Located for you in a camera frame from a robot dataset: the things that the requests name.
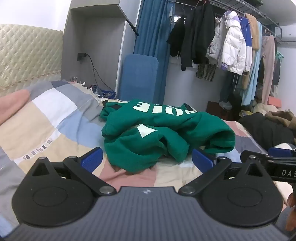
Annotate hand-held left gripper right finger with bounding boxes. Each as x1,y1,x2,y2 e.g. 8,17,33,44
179,148,266,195

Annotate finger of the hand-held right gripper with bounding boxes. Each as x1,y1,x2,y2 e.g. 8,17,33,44
268,147,296,159
240,150,274,164

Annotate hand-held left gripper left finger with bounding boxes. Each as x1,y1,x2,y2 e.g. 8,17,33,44
30,148,116,197

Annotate green printed sweatshirt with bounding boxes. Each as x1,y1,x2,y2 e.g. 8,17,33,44
99,99,236,173

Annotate metal clothes rack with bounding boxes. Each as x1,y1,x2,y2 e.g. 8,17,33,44
173,0,282,44

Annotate black coat on bed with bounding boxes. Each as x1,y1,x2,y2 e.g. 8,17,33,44
238,112,296,151

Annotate brown furry coat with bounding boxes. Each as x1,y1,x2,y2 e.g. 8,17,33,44
265,111,296,128

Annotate dark brown cabinet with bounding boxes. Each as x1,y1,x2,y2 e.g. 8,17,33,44
206,101,232,121

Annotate pink box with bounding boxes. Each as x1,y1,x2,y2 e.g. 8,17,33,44
268,97,283,108

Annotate patchwork bed quilt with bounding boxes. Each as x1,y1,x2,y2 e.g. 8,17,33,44
0,80,289,234

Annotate blue bag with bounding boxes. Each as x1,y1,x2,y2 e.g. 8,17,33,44
92,85,116,99

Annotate light blue hanging garment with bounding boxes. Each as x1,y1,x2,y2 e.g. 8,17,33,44
242,23,263,106

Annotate cluster of small bottles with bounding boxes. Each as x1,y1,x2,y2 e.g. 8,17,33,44
70,76,87,87

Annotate pink hanging trousers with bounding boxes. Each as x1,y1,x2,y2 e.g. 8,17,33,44
261,35,275,105

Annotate striped knit garment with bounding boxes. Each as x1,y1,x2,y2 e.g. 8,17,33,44
196,63,216,81

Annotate blue padded board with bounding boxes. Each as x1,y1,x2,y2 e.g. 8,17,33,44
118,54,159,102

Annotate pink pillow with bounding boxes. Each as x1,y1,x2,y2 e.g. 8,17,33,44
0,90,30,127

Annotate white puffer jacket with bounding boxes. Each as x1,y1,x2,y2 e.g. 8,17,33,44
221,10,247,75

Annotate white air conditioner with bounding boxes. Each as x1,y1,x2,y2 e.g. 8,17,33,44
277,25,296,43

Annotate grey puffer jacket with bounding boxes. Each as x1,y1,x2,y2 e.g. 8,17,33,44
206,16,226,64

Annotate blue and white jersey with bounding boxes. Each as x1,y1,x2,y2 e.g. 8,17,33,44
240,16,253,72

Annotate beige quilted headboard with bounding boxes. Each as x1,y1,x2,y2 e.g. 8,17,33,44
0,23,64,92

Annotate beige hanging coat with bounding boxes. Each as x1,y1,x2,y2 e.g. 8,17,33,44
245,13,260,50

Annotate long black hooded coat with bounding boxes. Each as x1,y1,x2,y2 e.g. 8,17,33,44
180,2,222,71

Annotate short black jacket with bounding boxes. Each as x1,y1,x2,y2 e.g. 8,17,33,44
167,16,188,57

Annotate grey wardrobe cabinet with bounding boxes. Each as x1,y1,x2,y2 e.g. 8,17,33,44
62,0,142,99

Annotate blue curtain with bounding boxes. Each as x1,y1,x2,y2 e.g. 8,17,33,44
134,0,176,70

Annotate black charger cable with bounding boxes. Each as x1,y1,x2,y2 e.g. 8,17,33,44
84,54,116,93

